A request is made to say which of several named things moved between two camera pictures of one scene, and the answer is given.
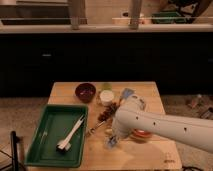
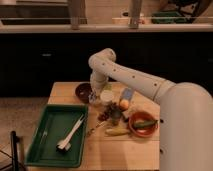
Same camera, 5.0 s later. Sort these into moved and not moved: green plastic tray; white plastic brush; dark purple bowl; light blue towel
Moved: light blue towel
Not moved: dark purple bowl; white plastic brush; green plastic tray
